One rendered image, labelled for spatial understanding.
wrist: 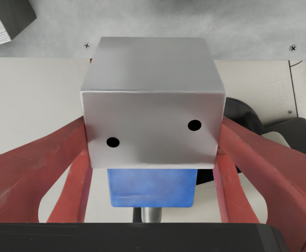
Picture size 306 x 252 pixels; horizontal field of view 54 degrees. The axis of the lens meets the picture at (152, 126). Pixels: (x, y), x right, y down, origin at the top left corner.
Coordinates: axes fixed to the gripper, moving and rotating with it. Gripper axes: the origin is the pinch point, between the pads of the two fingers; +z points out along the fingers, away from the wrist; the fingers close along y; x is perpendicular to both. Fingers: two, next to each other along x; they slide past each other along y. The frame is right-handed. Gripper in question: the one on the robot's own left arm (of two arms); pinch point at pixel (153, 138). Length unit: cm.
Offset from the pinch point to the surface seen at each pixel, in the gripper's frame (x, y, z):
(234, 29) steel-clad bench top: 0.6, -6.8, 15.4
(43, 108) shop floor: 59, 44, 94
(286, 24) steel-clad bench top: 0.2, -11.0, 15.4
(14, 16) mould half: -1.4, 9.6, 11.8
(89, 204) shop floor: 116, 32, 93
